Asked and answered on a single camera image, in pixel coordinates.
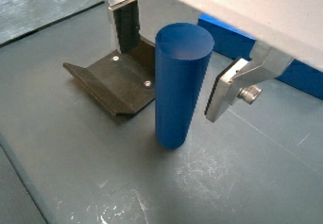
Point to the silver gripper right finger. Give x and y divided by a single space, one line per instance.
237 81

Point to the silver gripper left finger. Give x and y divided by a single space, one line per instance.
123 13

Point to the blue round cylinder peg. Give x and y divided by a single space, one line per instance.
183 49

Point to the blue shape sorting board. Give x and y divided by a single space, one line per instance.
234 43

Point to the black curved cradle holder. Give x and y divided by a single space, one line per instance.
121 79

